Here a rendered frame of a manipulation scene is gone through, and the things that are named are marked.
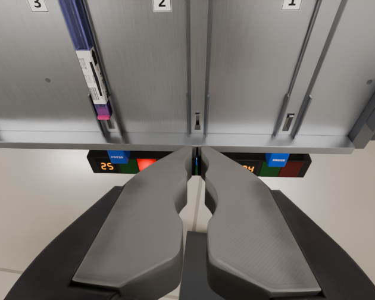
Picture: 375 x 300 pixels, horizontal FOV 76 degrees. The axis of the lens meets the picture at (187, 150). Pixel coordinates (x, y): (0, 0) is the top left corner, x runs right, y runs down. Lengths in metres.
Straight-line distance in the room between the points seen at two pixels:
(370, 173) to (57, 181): 1.34
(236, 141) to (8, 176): 1.16
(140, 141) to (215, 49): 0.14
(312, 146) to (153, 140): 0.19
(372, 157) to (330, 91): 0.97
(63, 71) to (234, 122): 0.20
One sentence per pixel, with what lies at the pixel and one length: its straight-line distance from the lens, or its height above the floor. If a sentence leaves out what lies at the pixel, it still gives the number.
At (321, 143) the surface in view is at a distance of 0.34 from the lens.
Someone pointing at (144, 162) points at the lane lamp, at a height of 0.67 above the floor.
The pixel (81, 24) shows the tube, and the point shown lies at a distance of 0.26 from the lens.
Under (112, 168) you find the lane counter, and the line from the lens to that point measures 0.40.
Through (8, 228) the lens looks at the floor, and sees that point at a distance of 1.39.
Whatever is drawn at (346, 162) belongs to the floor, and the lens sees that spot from 1.21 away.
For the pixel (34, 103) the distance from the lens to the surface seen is 0.35.
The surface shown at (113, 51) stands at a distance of 0.27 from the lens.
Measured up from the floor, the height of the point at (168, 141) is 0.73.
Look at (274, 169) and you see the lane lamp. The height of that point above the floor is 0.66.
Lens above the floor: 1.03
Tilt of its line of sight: 87 degrees down
